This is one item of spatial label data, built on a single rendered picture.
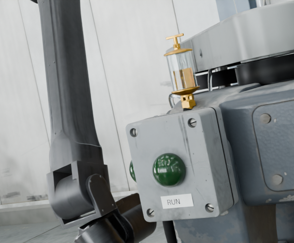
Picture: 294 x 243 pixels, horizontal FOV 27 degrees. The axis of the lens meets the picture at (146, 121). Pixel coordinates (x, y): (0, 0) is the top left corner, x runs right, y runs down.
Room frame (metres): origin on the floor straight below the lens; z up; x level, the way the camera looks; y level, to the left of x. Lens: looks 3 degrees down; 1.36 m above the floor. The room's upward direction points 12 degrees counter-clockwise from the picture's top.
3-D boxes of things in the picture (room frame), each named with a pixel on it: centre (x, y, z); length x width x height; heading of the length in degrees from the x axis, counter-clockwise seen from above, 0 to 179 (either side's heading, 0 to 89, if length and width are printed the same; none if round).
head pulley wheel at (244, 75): (0.67, -0.15, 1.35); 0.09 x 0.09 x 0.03
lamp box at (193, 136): (0.54, -0.02, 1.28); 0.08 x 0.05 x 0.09; 59
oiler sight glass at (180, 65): (0.60, -0.04, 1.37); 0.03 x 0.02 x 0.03; 59
